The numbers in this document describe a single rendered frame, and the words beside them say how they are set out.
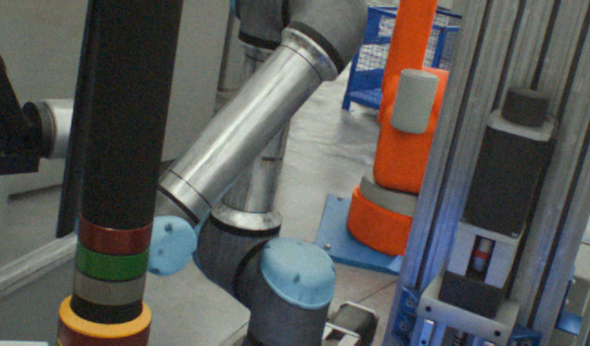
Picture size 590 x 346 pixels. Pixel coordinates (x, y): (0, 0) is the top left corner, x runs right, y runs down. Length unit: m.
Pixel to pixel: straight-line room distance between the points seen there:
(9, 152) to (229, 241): 0.39
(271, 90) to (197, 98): 4.20
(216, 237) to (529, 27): 0.56
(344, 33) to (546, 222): 0.42
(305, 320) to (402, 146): 3.15
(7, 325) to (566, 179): 1.07
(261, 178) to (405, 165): 3.12
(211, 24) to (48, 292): 3.57
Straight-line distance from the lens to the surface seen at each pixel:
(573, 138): 1.20
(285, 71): 1.04
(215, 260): 1.28
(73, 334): 0.39
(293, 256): 1.20
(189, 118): 5.23
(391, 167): 4.33
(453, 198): 1.25
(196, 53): 5.10
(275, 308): 1.19
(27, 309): 1.72
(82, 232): 0.37
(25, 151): 1.04
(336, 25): 1.06
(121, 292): 0.38
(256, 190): 1.24
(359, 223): 4.50
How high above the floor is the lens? 1.76
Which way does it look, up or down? 18 degrees down
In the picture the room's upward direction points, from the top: 11 degrees clockwise
